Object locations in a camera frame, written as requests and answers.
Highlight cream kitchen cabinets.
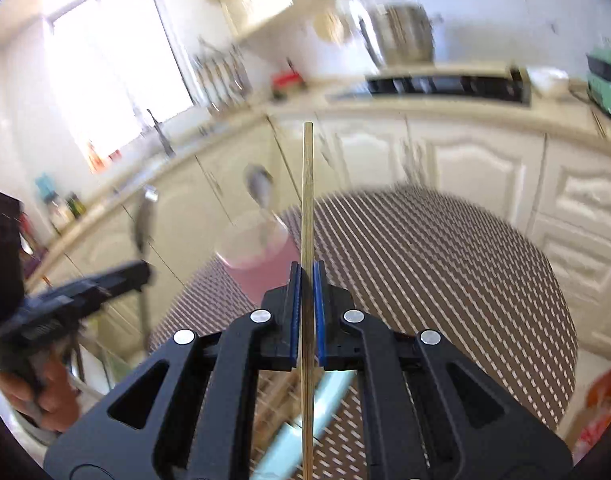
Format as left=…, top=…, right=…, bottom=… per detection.
left=26, top=110, right=611, bottom=361

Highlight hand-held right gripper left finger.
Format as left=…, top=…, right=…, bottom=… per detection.
left=44, top=262, right=302, bottom=480

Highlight teal lid jar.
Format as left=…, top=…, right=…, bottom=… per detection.
left=34, top=174, right=64, bottom=235

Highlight wall utensil rack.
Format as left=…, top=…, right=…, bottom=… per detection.
left=194, top=39, right=252, bottom=112

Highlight beige kitchen countertop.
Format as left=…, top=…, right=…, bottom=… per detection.
left=26, top=60, right=611, bottom=271

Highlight steel cooking pot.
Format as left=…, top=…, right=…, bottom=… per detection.
left=359, top=2, right=437, bottom=67

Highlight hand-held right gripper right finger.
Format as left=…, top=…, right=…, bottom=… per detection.
left=314, top=261, right=572, bottom=480

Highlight pink cup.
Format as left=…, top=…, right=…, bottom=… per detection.
left=214, top=212, right=301, bottom=307

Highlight kitchen window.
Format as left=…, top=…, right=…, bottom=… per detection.
left=44, top=0, right=197, bottom=171

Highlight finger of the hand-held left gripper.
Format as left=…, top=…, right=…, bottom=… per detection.
left=50, top=259, right=153, bottom=312

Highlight person's left hand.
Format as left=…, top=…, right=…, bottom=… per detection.
left=0, top=354, right=82, bottom=432

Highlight red kitchen item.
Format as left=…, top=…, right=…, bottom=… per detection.
left=272, top=71, right=307, bottom=99

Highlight light blue utensil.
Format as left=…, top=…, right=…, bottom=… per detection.
left=256, top=372, right=359, bottom=480

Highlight bamboo chopstick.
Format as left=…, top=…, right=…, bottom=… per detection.
left=300, top=121, right=317, bottom=480

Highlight brown patterned tablecloth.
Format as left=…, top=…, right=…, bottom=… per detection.
left=146, top=185, right=580, bottom=480

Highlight metal sink faucet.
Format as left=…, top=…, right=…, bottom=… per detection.
left=146, top=107, right=177, bottom=159

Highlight metal spoon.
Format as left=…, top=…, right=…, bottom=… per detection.
left=130, top=185, right=159, bottom=361
left=243, top=162, right=282, bottom=233

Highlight black gas stove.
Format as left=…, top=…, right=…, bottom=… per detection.
left=364, top=72, right=532, bottom=107

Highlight orange plastic bag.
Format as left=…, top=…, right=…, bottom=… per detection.
left=574, top=364, right=611, bottom=467

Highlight green kitchen appliance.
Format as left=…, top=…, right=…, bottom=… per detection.
left=585, top=42, right=611, bottom=122

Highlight orange bottle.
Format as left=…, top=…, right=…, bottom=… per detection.
left=88, top=141, right=109, bottom=174

